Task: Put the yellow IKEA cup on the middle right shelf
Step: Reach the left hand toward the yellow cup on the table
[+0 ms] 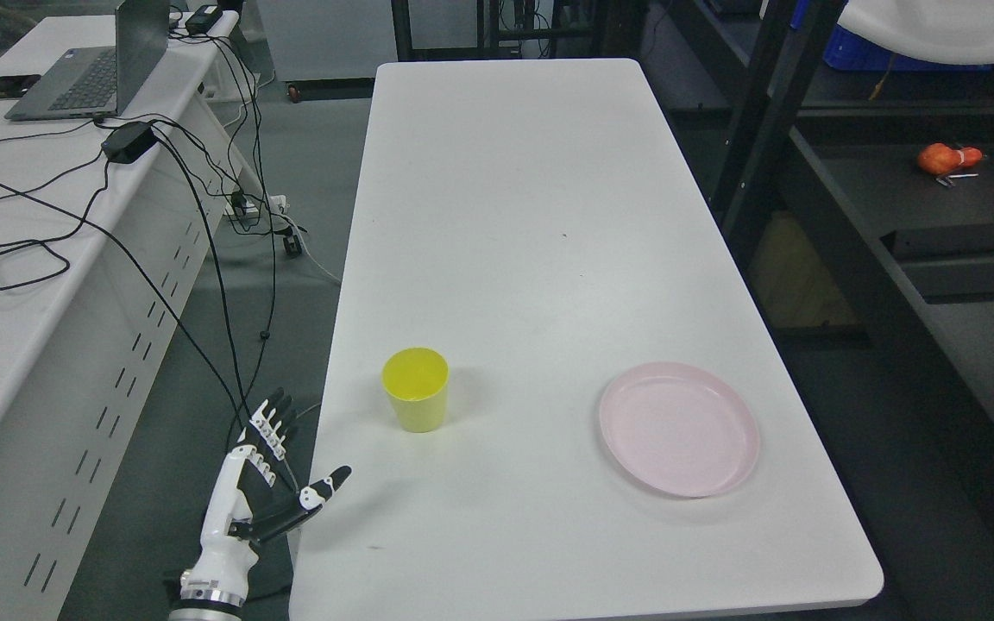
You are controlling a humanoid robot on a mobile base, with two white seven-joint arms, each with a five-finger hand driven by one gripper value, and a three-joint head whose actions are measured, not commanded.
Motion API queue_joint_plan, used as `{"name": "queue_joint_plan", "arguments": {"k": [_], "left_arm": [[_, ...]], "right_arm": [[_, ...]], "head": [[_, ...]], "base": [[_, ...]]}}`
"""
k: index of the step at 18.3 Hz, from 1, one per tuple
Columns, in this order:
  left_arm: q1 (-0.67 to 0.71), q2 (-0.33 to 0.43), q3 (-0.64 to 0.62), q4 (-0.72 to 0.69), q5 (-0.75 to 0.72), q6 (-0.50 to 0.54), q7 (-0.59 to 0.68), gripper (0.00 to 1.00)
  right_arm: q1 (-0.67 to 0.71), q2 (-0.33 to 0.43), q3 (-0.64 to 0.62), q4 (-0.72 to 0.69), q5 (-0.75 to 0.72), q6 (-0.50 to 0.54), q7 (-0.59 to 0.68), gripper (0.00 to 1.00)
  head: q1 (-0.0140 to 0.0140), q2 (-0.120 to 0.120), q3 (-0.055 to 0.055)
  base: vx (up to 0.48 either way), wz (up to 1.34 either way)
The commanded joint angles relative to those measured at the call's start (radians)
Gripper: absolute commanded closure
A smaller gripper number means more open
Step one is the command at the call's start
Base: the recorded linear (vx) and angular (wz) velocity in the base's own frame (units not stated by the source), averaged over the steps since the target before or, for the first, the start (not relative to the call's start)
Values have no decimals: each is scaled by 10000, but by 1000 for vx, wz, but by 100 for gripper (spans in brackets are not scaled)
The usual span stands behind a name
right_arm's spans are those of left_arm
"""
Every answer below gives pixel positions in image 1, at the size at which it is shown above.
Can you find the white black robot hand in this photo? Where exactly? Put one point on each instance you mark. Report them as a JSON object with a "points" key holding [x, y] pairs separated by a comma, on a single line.
{"points": [[252, 504]]}

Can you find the yellow plastic cup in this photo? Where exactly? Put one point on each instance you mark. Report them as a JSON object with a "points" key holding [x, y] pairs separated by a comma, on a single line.
{"points": [[415, 381]]}

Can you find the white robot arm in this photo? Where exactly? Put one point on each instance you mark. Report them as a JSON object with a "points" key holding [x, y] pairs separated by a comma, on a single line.
{"points": [[204, 609]]}

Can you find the dark metal shelf rack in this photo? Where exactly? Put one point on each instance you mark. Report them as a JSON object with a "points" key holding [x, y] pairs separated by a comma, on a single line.
{"points": [[771, 127]]}

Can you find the orange toy on shelf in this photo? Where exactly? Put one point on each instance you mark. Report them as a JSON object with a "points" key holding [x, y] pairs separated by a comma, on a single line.
{"points": [[940, 159]]}

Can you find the white power strip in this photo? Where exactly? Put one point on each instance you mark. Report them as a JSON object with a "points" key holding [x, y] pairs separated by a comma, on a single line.
{"points": [[277, 204]]}

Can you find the white side desk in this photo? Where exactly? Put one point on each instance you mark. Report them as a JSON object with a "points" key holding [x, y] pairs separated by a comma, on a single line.
{"points": [[97, 261]]}

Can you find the black power adapter brick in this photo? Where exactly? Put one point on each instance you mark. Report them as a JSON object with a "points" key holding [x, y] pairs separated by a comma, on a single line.
{"points": [[129, 142]]}

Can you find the white table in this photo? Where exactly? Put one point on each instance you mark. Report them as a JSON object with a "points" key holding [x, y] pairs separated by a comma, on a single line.
{"points": [[534, 222]]}

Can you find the pink plastic plate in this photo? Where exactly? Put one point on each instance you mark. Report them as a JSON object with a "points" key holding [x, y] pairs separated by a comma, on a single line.
{"points": [[679, 429]]}

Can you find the grey laptop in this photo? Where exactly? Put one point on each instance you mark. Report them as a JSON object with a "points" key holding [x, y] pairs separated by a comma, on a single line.
{"points": [[94, 82]]}

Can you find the blue plastic crate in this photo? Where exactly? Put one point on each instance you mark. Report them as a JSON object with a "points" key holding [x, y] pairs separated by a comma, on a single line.
{"points": [[847, 51]]}

